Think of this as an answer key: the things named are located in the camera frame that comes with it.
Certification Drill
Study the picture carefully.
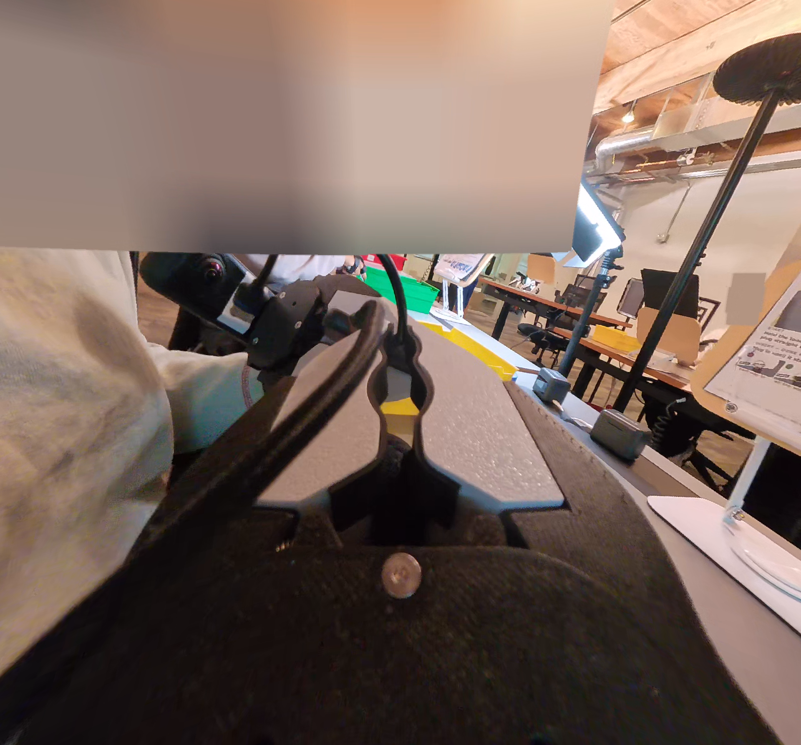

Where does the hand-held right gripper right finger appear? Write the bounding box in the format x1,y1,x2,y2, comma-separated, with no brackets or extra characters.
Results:
400,322,565,531

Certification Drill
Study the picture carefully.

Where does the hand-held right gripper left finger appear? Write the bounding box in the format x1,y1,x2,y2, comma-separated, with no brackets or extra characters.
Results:
253,303,385,531

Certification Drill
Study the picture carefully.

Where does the black braided cable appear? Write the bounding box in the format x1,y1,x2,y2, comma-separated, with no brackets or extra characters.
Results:
125,302,388,577

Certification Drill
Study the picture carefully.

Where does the yellow plastic bin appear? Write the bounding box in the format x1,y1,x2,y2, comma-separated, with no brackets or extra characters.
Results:
591,323,640,349
380,316,519,434

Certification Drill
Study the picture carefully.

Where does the small grey box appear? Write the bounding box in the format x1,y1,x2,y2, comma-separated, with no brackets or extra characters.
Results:
589,409,653,462
533,367,572,406

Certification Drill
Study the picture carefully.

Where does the green plastic bin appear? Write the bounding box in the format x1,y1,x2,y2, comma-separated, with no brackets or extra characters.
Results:
363,265,440,315

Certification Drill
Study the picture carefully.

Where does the black light stand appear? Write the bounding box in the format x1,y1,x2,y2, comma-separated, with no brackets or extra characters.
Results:
556,244,627,378

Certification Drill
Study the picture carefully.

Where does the black office chair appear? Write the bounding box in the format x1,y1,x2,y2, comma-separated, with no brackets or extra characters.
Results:
518,283,609,365

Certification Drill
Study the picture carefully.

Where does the wooden office desk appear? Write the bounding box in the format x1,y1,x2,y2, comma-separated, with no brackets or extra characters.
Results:
479,278,695,395

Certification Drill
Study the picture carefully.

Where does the person's cream sweater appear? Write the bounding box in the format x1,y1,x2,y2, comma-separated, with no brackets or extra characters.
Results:
0,249,175,677

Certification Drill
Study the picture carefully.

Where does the led light panel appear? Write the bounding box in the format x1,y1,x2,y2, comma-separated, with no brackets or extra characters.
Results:
571,180,628,268

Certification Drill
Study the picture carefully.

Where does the white document stand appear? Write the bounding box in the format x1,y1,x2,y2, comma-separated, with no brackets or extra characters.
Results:
646,437,801,619

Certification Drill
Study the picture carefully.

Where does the black round-top stand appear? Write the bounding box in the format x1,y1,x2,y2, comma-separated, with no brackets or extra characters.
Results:
615,33,801,413

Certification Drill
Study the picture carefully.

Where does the silver ventilation duct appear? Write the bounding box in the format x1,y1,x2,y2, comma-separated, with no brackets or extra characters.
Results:
593,126,664,176

